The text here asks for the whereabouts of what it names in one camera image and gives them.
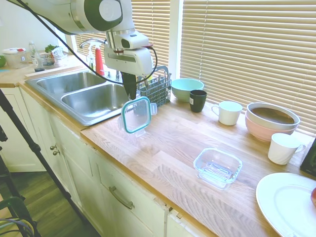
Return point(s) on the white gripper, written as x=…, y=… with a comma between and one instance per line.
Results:
x=128, y=60

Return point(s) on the clear lid with teal seal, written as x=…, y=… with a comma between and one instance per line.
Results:
x=137, y=116

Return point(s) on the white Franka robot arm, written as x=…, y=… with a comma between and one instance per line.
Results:
x=86, y=14

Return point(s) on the clear storage tub white lid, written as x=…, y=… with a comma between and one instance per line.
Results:
x=14, y=58

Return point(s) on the clear glass food container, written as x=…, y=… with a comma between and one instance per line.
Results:
x=217, y=168

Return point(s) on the grey plastic cutlery basket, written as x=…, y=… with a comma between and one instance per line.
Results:
x=158, y=92

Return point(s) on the red spray bottle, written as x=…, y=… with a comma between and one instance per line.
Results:
x=99, y=61

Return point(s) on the clear spray bottle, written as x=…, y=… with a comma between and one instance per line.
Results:
x=90, y=59

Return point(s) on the stainless steel double sink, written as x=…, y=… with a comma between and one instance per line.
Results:
x=81, y=98

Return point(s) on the mint green bowl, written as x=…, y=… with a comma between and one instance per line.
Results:
x=184, y=91

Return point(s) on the chrome kitchen faucet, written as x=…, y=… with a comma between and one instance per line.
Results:
x=89, y=42

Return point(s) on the narrow beige window blind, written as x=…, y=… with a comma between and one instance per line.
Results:
x=153, y=24

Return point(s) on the dark green mug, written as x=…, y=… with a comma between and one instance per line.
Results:
x=197, y=101

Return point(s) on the white base cabinet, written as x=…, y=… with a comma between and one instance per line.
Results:
x=86, y=172

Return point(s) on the round metal cabinet knob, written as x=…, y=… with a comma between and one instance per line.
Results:
x=53, y=147
x=56, y=152

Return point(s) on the wide white mug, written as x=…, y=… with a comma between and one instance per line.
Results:
x=229, y=113

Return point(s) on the black tripod stand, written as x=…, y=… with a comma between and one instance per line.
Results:
x=29, y=145

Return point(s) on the wide beige window blind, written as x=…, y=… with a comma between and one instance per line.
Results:
x=247, y=49

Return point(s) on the pink bowl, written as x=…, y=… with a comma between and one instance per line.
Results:
x=261, y=130

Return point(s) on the grey bowl with brown inside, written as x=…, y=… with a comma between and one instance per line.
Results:
x=271, y=114

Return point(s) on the tall white cup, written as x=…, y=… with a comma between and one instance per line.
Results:
x=281, y=150

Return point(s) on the green metal clamp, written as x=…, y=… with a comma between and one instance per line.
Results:
x=14, y=209

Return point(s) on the white dinner plate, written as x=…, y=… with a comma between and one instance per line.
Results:
x=286, y=202

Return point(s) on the red apple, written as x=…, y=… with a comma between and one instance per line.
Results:
x=314, y=197

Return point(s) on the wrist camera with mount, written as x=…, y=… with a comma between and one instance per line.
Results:
x=133, y=40

